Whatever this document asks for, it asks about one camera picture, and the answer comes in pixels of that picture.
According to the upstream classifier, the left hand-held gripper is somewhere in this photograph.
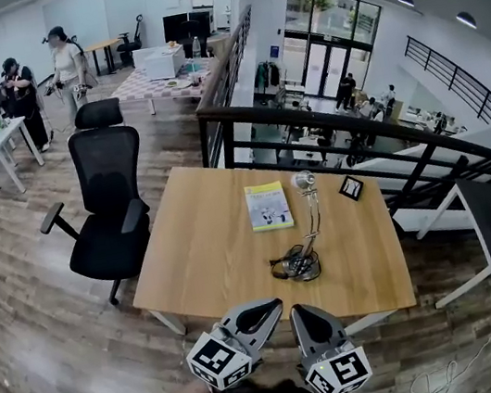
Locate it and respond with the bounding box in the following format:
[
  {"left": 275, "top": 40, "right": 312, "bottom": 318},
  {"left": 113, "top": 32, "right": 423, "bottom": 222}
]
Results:
[{"left": 179, "top": 296, "right": 297, "bottom": 393}]

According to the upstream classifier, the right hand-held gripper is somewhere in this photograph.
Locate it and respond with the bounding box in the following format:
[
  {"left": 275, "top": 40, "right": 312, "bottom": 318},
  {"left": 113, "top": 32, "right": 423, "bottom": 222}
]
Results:
[{"left": 286, "top": 292, "right": 378, "bottom": 393}]

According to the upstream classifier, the silver desk lamp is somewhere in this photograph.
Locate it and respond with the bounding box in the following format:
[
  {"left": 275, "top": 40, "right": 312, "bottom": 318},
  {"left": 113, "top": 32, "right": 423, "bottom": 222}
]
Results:
[{"left": 254, "top": 167, "right": 336, "bottom": 288}]

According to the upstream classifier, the yellow-green book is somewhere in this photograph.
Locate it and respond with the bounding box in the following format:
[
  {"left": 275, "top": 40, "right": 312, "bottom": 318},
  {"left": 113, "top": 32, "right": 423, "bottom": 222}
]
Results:
[{"left": 243, "top": 178, "right": 296, "bottom": 235}]

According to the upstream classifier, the black mesh office chair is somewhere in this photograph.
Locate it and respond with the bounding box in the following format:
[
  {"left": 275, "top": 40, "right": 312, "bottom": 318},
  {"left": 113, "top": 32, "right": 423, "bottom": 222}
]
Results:
[{"left": 19, "top": 94, "right": 169, "bottom": 316}]

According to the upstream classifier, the black metal railing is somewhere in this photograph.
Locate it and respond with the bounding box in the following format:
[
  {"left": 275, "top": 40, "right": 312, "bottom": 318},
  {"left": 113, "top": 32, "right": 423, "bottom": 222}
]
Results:
[{"left": 176, "top": 0, "right": 491, "bottom": 262}]

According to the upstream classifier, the checkered cloth table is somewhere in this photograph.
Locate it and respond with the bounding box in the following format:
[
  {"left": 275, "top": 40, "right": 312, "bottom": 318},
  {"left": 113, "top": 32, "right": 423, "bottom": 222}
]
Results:
[{"left": 105, "top": 52, "right": 224, "bottom": 122}]

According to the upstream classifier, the clothes rack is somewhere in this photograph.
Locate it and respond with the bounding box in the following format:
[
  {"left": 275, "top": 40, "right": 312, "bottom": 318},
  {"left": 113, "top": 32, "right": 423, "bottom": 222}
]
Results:
[{"left": 248, "top": 57, "right": 287, "bottom": 99}]

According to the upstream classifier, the glass entrance door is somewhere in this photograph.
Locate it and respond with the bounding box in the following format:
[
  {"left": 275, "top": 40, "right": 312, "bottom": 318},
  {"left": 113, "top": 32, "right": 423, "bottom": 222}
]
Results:
[{"left": 293, "top": 30, "right": 381, "bottom": 104}]

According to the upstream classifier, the white box stack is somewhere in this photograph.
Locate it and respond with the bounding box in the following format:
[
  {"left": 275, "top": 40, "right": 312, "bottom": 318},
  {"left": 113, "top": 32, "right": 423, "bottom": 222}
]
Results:
[{"left": 132, "top": 41, "right": 190, "bottom": 84}]

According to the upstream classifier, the clear plastic bottle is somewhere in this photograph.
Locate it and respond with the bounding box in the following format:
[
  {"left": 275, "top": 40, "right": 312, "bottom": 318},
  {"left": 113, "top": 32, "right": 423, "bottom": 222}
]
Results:
[{"left": 189, "top": 34, "right": 204, "bottom": 60}]

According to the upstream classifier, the black balcony railing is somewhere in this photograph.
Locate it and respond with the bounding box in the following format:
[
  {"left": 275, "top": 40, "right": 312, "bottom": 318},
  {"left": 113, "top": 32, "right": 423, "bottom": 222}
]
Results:
[{"left": 400, "top": 20, "right": 491, "bottom": 139}]

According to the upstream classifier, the black monitor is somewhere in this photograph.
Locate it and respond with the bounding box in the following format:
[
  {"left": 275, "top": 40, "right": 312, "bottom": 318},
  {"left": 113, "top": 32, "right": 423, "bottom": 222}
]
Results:
[{"left": 160, "top": 6, "right": 218, "bottom": 46}]

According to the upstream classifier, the round wooden table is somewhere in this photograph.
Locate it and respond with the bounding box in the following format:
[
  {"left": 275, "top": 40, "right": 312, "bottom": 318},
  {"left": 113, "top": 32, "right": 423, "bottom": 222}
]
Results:
[{"left": 82, "top": 36, "right": 129, "bottom": 80}]

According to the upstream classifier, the small black picture frame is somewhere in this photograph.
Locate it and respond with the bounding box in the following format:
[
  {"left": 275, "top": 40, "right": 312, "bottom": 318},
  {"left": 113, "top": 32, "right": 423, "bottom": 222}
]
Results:
[{"left": 335, "top": 172, "right": 369, "bottom": 206}]

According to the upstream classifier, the white floor cable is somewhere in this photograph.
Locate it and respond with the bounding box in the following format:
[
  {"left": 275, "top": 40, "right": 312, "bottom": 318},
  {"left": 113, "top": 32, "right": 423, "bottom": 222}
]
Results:
[{"left": 394, "top": 286, "right": 491, "bottom": 393}]

